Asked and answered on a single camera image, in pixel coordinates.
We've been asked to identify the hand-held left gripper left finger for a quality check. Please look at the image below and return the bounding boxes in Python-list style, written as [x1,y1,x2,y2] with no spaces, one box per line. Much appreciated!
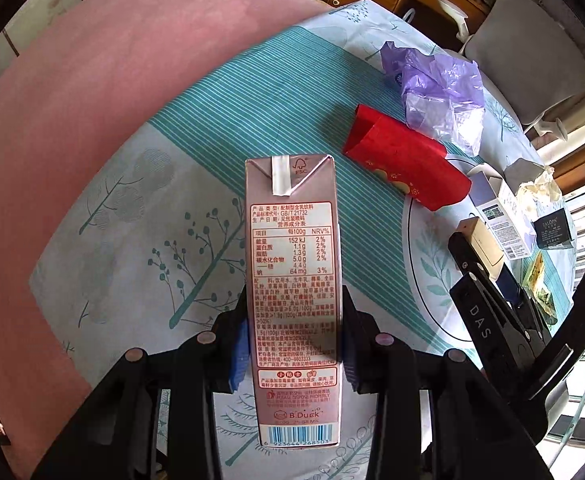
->
[30,285,250,480]

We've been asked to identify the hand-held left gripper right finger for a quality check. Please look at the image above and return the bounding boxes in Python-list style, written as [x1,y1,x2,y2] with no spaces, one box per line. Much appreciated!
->
[341,285,556,480]

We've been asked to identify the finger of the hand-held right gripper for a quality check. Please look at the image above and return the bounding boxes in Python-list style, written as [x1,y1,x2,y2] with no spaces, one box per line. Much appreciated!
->
[495,262,559,346]
[447,232,548,406]

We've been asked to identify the small beige box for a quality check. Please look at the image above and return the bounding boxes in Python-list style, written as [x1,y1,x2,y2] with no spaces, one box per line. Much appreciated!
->
[457,215,506,281]

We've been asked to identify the white carton box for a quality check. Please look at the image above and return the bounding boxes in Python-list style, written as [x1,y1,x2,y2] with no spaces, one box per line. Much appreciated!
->
[467,162,538,261]

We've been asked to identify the white tissue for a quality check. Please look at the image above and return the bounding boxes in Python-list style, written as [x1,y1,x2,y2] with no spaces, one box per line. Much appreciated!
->
[515,165,563,211]

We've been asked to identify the pink milk carton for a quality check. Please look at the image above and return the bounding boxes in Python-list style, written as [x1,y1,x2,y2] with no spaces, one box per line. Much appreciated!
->
[245,154,346,448]

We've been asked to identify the red envelope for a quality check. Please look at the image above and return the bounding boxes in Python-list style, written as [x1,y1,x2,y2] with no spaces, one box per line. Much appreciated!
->
[343,104,472,212]

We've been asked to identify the purple plastic bag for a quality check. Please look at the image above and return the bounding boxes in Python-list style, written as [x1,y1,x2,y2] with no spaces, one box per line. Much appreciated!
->
[380,42,486,158]

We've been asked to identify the red and gold snack bag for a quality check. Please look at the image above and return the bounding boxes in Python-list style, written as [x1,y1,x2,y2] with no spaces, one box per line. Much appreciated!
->
[521,251,558,318]

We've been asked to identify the small black box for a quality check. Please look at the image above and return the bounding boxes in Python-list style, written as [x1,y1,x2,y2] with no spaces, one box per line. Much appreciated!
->
[535,207,576,251]

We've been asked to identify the tree print tablecloth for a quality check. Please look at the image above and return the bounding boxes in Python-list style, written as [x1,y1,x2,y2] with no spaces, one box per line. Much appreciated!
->
[29,0,581,480]

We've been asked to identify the grey office chair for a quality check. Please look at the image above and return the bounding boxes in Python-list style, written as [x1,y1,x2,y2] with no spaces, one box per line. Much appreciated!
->
[435,0,585,143]

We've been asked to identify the pink blanket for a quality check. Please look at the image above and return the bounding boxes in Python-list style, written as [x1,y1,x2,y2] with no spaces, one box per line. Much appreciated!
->
[0,0,333,480]

